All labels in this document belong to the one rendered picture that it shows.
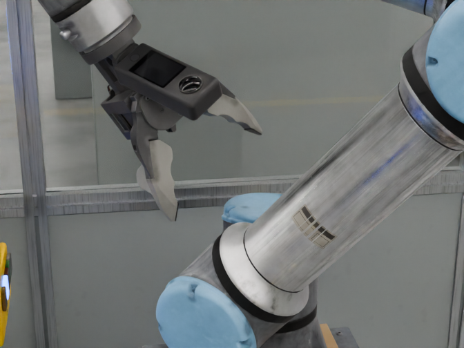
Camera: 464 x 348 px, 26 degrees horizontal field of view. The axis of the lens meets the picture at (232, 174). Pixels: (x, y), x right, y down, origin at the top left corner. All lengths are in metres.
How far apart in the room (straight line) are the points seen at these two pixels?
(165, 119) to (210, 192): 0.85
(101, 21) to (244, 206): 0.28
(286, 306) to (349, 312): 1.07
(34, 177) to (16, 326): 0.32
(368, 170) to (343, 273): 1.13
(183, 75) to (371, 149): 0.22
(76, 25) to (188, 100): 0.14
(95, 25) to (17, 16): 0.77
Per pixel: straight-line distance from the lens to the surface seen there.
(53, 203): 1.91
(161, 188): 1.07
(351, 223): 0.96
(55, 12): 1.05
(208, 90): 1.00
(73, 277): 1.99
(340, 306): 2.09
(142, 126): 1.06
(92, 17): 1.04
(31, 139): 1.87
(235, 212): 1.15
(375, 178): 0.93
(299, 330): 1.22
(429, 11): 1.02
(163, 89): 1.02
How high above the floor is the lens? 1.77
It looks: 23 degrees down
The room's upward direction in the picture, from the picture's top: straight up
